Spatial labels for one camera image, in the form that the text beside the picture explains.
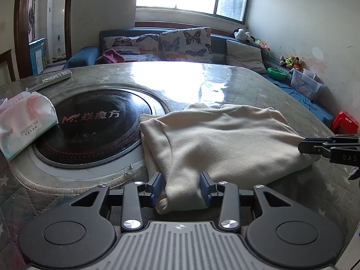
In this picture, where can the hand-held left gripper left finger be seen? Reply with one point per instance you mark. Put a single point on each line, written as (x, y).
(157, 189)

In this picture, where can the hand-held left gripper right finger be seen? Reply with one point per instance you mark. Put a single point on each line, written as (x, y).
(206, 189)

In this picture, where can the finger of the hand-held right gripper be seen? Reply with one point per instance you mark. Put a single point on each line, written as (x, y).
(310, 147)

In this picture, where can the cream sweater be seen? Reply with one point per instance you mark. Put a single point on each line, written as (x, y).
(225, 146)

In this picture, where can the person's right hand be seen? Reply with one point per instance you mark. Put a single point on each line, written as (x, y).
(353, 173)

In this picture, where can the red plastic stool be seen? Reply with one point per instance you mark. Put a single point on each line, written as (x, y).
(346, 122)

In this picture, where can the clear plastic storage box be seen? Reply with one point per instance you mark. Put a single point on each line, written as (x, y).
(305, 85)

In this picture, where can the green bowl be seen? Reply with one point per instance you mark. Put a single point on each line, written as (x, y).
(276, 73)

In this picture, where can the small plush toys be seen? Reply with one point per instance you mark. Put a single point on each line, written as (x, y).
(291, 62)

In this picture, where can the black round hotplate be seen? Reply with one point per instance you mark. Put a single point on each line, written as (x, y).
(95, 123)

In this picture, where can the grey cushion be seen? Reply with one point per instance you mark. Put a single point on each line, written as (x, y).
(244, 57)

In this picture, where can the panda plush toy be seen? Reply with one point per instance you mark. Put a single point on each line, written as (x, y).
(242, 35)

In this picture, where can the pink cloth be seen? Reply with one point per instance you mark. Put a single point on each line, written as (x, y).
(112, 56)

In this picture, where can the butterfly print cushion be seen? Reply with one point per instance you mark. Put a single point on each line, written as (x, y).
(185, 45)
(132, 46)

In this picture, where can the white green tissue pack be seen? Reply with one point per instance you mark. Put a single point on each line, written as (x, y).
(25, 123)

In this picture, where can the white remote control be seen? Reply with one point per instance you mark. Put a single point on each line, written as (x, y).
(57, 77)

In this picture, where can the blue sofa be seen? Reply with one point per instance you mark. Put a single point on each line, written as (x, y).
(84, 54)

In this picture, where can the blue cabinet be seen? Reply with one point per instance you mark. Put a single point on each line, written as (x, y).
(37, 56)

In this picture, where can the wooden chair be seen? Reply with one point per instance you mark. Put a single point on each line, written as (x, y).
(8, 67)

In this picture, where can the wooden door frame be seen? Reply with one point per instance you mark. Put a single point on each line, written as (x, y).
(22, 28)

